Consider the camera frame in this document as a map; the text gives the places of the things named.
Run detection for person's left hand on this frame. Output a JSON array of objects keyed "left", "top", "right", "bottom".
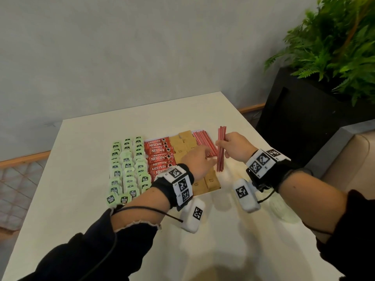
[{"left": 180, "top": 145, "right": 218, "bottom": 182}]

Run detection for person's right hand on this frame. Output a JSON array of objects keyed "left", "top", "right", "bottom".
[{"left": 215, "top": 131, "right": 259, "bottom": 164}]

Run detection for rows of laid sugar packets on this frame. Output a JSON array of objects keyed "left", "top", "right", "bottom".
[{"left": 169, "top": 130, "right": 222, "bottom": 197}]

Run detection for white tray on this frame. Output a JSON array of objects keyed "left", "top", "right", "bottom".
[{"left": 107, "top": 128, "right": 224, "bottom": 207}]

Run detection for red Nescafe coffee sticks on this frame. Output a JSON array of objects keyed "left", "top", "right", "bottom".
[{"left": 143, "top": 137, "right": 179, "bottom": 182}]

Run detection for rows of laid tea bags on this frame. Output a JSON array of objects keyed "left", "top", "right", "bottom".
[{"left": 106, "top": 136, "right": 153, "bottom": 209}]

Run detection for person's right forearm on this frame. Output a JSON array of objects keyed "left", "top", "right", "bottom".
[{"left": 278, "top": 171, "right": 348, "bottom": 235}]

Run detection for person's left forearm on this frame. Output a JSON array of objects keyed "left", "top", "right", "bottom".
[{"left": 111, "top": 187, "right": 171, "bottom": 232}]

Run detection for person's black top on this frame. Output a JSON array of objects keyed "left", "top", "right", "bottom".
[{"left": 17, "top": 189, "right": 375, "bottom": 281}]

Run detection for black left wristband marker tags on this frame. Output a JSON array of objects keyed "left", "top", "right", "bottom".
[{"left": 150, "top": 164, "right": 195, "bottom": 212}]

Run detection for black furniture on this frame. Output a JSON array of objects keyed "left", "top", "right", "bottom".
[{"left": 255, "top": 67, "right": 375, "bottom": 168}]

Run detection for clear glass jar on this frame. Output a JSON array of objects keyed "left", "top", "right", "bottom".
[{"left": 269, "top": 191, "right": 303, "bottom": 224}]

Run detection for beige cushioned bench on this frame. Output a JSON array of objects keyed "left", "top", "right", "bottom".
[{"left": 304, "top": 119, "right": 375, "bottom": 200}]

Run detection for green hanging plant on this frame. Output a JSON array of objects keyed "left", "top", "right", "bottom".
[{"left": 263, "top": 0, "right": 375, "bottom": 107}]

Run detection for wooden lattice screen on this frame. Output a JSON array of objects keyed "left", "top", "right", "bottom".
[{"left": 0, "top": 151, "right": 51, "bottom": 234}]

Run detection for wooden wall rail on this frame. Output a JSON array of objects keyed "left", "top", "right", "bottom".
[{"left": 239, "top": 103, "right": 266, "bottom": 114}]

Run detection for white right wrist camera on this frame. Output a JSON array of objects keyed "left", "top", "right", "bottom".
[{"left": 233, "top": 178, "right": 262, "bottom": 214}]

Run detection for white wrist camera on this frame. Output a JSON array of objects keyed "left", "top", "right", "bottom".
[
  {"left": 179, "top": 197, "right": 207, "bottom": 234},
  {"left": 233, "top": 178, "right": 262, "bottom": 214}
]

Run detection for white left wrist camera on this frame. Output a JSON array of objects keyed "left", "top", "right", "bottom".
[{"left": 179, "top": 197, "right": 207, "bottom": 234}]

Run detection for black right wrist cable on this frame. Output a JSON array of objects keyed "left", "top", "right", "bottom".
[{"left": 257, "top": 188, "right": 334, "bottom": 235}]

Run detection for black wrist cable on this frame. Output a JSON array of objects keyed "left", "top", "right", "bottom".
[
  {"left": 257, "top": 188, "right": 334, "bottom": 235},
  {"left": 79, "top": 205, "right": 184, "bottom": 281}
]

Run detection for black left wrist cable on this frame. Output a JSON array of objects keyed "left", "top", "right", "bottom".
[{"left": 79, "top": 205, "right": 184, "bottom": 281}]

